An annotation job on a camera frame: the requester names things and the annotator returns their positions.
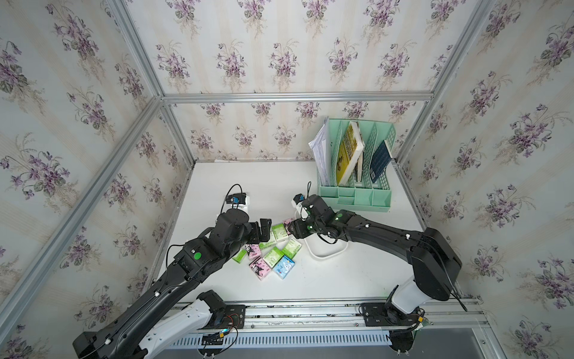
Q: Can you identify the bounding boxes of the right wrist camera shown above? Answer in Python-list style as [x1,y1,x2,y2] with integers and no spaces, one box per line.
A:
[291,194,306,217]

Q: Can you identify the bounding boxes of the white storage box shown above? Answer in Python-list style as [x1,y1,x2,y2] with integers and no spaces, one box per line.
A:
[303,235,349,261]

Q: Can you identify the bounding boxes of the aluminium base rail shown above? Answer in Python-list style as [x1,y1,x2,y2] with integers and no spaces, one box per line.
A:
[166,299,491,355]

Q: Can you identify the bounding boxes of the white paper stack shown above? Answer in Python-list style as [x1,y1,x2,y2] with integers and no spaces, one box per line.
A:
[309,118,331,186]

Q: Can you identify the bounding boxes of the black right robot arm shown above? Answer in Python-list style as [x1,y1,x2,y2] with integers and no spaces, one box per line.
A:
[288,194,462,315]

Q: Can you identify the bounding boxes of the yellow cover book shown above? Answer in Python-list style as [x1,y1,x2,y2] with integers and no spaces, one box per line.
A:
[336,121,365,186]

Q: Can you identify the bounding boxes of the mint green desk organizer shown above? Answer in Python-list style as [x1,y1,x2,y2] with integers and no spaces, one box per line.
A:
[318,119,396,212]

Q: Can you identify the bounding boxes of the blue tissue pack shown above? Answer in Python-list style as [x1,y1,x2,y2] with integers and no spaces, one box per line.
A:
[273,256,295,280]

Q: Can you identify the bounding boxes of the pink tissue pack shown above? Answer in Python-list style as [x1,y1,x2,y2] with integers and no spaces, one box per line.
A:
[249,257,272,281]
[245,245,262,261]
[283,218,294,235]

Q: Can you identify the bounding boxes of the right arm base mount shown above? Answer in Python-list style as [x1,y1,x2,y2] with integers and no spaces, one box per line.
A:
[358,285,425,355]

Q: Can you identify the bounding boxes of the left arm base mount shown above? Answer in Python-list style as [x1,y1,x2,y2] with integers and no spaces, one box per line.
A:
[197,290,247,346]

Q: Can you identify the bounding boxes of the green tissue pack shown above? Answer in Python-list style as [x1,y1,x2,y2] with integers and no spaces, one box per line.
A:
[233,248,248,263]
[271,223,289,242]
[263,247,284,269]
[282,239,302,260]
[259,233,277,251]

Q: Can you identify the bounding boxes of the dark blue book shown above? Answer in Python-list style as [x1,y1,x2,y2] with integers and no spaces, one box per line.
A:
[369,141,392,184]

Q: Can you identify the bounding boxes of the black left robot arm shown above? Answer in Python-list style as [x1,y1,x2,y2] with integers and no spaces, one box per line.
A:
[73,209,272,358]

